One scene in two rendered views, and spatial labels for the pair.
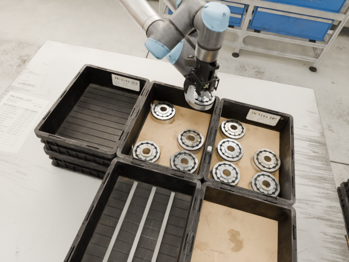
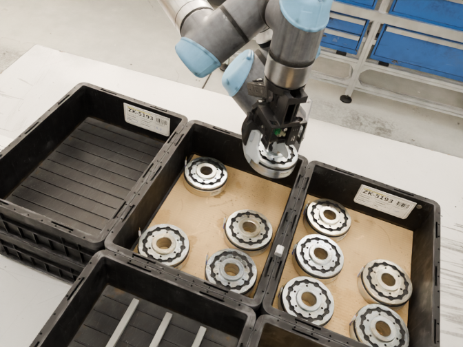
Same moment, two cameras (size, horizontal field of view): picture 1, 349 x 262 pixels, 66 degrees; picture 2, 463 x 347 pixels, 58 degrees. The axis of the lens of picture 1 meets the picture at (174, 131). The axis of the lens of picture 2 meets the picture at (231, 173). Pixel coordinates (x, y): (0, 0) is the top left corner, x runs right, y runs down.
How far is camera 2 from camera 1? 0.15 m
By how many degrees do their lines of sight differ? 6
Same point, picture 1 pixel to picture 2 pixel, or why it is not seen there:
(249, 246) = not seen: outside the picture
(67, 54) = (63, 69)
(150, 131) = (179, 208)
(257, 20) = (385, 46)
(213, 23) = (299, 12)
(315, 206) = not seen: outside the picture
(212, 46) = (295, 58)
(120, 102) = (134, 153)
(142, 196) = (144, 329)
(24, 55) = not seen: hidden behind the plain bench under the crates
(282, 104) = (421, 182)
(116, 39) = (157, 58)
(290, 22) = (438, 53)
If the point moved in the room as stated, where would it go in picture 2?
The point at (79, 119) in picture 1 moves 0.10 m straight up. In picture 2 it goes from (56, 175) to (47, 143)
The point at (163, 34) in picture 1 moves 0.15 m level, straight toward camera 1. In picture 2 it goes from (209, 31) to (194, 84)
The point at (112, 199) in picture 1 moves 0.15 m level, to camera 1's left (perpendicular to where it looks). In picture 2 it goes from (86, 330) to (6, 308)
